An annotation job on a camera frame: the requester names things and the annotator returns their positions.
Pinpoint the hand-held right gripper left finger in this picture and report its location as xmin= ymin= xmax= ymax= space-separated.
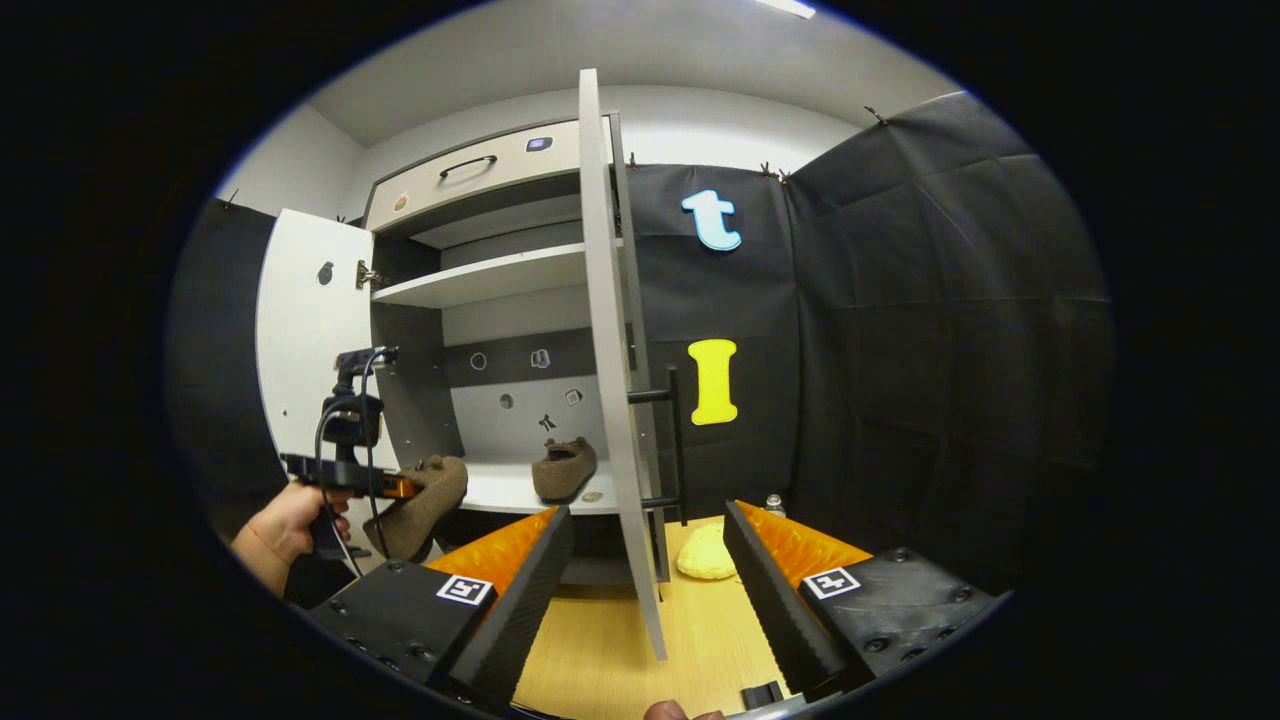
xmin=305 ymin=505 xmax=577 ymax=709

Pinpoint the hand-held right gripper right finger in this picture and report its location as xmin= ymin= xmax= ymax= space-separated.
xmin=722 ymin=500 xmax=1006 ymax=703

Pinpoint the black cable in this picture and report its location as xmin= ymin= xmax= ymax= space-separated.
xmin=313 ymin=347 xmax=393 ymax=579

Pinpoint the yellow plush item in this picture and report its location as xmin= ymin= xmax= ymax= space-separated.
xmin=676 ymin=521 xmax=739 ymax=582

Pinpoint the brown plush shoe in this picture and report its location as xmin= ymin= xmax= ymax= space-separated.
xmin=531 ymin=436 xmax=599 ymax=502
xmin=362 ymin=455 xmax=470 ymax=563

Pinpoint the beige cabinet drawer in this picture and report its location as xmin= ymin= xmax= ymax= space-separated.
xmin=363 ymin=118 xmax=591 ymax=233

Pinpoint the white cabinet shelf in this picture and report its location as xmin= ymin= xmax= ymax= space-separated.
xmin=370 ymin=242 xmax=591 ymax=309
xmin=455 ymin=455 xmax=626 ymax=516

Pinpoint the black backdrop cloth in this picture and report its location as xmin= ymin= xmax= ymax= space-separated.
xmin=165 ymin=198 xmax=291 ymax=541
xmin=625 ymin=90 xmax=1116 ymax=596

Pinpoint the black door handle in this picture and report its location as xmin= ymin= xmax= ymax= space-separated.
xmin=628 ymin=365 xmax=689 ymax=527

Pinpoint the white shoe cabinet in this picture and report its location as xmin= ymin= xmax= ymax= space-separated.
xmin=362 ymin=115 xmax=641 ymax=591

